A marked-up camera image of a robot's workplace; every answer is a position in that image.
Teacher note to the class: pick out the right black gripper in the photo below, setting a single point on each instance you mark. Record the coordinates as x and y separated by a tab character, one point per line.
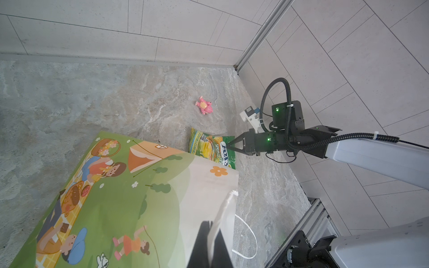
272	141

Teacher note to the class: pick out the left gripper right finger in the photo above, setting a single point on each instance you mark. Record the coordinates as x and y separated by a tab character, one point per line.
221	256

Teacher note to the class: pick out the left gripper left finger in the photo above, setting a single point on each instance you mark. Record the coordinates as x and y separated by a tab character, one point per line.
199	255

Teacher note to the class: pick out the green Fox's candy bag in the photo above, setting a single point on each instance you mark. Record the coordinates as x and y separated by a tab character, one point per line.
212	147

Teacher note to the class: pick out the white illustrated paper bag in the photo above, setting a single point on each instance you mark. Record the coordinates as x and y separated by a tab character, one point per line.
134	204

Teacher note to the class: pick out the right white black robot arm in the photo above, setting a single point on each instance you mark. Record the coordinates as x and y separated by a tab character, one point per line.
405	246

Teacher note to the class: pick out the small pink toy on table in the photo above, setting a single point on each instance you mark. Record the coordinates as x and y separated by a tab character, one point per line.
204	106

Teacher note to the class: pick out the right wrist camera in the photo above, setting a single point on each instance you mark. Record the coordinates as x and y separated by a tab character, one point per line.
252	116

